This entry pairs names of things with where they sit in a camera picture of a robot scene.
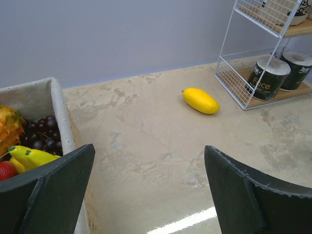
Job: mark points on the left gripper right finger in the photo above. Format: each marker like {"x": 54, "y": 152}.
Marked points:
{"x": 233, "y": 195}

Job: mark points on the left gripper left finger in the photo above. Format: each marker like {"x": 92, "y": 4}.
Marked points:
{"x": 56, "y": 199}

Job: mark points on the black tissue roll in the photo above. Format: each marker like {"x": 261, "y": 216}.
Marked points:
{"x": 265, "y": 80}

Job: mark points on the clear white tissue roll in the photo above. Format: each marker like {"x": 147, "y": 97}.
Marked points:
{"x": 300, "y": 64}

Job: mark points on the yellow banana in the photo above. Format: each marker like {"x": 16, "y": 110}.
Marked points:
{"x": 25, "y": 159}

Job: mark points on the red strawberries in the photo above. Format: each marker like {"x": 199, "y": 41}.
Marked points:
{"x": 7, "y": 170}

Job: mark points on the dark purple grapes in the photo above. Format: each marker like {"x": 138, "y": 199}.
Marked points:
{"x": 43, "y": 135}

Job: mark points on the orange spiky fruit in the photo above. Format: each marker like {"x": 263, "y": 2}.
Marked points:
{"x": 11, "y": 128}

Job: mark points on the woven lined fruit basket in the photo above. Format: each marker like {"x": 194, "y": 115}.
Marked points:
{"x": 44, "y": 97}

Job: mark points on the yellow mango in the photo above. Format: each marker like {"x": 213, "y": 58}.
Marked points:
{"x": 200, "y": 101}

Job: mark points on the white wire wooden shelf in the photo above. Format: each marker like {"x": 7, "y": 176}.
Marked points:
{"x": 233, "y": 70}

